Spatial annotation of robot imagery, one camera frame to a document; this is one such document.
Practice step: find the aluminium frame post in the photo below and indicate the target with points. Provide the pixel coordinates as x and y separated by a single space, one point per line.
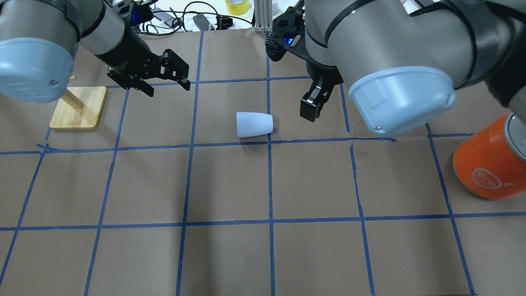
263 15

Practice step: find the yellow tape roll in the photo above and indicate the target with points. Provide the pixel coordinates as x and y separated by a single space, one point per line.
237 7

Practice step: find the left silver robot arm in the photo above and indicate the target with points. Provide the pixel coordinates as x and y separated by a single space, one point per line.
38 39

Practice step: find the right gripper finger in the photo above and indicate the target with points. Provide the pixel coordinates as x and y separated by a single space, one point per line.
312 103

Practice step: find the light blue plastic cup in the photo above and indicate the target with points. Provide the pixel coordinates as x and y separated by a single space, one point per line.
252 124

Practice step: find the wooden mug tree stand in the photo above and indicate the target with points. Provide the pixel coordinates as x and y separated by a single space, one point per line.
79 108

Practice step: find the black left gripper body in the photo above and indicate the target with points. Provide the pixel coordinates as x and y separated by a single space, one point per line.
130 50

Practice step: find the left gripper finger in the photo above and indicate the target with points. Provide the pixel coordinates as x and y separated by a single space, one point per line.
141 85
176 69

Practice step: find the orange canister with grey lid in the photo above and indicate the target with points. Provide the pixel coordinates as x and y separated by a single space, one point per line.
491 163

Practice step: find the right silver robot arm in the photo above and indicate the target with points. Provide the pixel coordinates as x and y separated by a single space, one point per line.
402 70

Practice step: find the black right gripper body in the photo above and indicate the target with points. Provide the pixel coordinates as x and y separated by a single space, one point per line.
323 73

